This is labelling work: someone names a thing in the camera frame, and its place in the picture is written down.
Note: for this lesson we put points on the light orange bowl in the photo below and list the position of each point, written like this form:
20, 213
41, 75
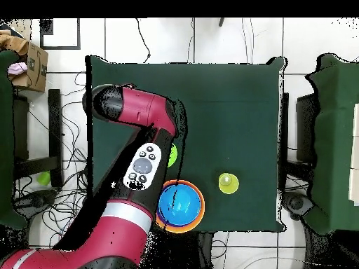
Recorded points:
182, 230

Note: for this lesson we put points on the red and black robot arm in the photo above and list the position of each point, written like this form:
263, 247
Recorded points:
117, 238

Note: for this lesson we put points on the green bowl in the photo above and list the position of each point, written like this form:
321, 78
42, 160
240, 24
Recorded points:
173, 157

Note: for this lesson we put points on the dark green tablecloth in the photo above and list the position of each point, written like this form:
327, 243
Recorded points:
230, 112

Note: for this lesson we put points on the yellow cup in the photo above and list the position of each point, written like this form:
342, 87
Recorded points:
231, 187

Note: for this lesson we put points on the black cabinet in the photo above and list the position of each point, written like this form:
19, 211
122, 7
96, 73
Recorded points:
305, 126

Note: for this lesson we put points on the grey floor equipment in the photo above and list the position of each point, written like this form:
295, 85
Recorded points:
297, 203

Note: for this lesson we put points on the black stand leg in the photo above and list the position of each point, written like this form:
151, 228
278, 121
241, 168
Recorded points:
221, 21

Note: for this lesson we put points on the lime green cup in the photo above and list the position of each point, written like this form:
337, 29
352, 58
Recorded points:
44, 178

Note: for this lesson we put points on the green cloth covered table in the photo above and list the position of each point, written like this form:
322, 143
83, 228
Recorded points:
333, 140
5, 140

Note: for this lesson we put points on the cardboard box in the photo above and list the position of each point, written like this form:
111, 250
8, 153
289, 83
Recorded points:
36, 75

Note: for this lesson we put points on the white box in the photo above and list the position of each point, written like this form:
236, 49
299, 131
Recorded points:
354, 182

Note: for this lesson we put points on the pink cloth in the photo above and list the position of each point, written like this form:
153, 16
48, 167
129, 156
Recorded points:
17, 68

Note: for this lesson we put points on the brown crumpled paper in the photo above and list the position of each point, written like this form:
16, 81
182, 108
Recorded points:
14, 42

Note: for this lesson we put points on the black bench frame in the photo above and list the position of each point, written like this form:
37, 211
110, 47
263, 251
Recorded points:
54, 126

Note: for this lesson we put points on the black square frame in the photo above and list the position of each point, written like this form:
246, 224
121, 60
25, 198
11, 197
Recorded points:
60, 48

